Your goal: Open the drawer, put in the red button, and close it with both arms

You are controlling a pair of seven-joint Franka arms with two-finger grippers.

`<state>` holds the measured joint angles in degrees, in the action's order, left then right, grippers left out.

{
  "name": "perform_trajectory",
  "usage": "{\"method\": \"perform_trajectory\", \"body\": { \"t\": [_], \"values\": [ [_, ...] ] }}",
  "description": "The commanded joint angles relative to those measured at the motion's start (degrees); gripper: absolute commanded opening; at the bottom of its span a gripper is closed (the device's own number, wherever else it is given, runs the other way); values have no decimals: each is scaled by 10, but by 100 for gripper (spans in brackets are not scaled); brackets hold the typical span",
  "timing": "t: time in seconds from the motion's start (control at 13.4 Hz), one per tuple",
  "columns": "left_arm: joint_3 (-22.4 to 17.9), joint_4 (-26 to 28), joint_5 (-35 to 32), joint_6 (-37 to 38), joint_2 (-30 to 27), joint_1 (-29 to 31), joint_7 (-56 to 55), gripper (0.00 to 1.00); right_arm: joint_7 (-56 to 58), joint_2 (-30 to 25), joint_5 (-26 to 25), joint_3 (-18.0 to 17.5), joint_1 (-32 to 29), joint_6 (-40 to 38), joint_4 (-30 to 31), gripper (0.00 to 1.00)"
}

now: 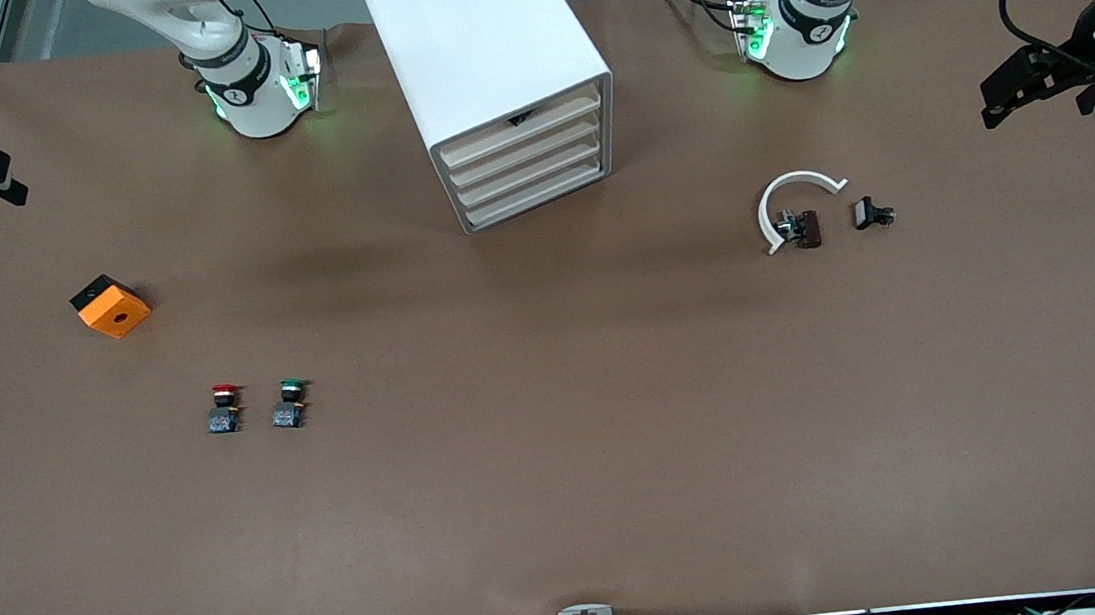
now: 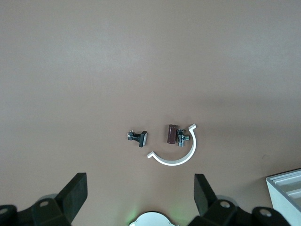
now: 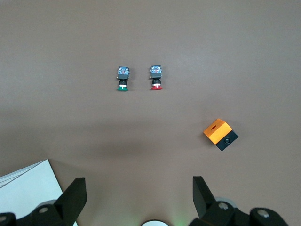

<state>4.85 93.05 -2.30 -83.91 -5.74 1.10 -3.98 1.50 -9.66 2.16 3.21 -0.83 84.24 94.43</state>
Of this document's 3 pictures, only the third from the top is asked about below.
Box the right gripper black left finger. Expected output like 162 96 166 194
0 177 87 226

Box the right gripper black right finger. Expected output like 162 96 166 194
188 176 289 226

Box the orange and black switch box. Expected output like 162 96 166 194
203 118 239 152

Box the red push button switch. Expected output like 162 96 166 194
149 65 163 91

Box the white drawer cabinet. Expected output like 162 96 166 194
0 159 78 226

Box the green push button switch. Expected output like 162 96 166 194
116 66 130 92

